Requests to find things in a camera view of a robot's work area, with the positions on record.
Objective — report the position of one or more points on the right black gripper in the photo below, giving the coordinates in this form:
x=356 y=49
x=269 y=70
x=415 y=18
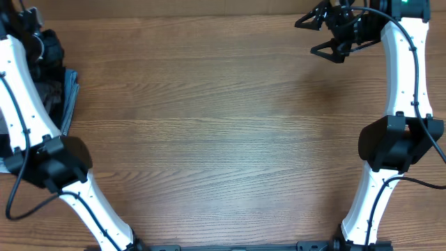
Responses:
x=339 y=30

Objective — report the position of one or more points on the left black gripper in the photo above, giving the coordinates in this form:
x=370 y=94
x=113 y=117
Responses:
x=51 y=51

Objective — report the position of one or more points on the black t-shirt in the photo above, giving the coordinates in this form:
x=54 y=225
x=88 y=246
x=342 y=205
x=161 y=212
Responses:
x=48 y=75

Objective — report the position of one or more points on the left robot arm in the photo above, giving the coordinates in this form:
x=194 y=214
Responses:
x=61 y=164

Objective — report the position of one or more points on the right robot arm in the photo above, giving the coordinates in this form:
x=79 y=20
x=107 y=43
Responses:
x=407 y=130

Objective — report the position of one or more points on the light blue folded jeans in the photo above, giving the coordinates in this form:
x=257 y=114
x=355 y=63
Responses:
x=40 y=102

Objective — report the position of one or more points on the black folded garment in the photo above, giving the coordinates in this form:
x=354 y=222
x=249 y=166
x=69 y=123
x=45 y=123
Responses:
x=5 y=149

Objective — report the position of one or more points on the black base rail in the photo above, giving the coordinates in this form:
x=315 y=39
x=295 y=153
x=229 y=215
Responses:
x=237 y=247

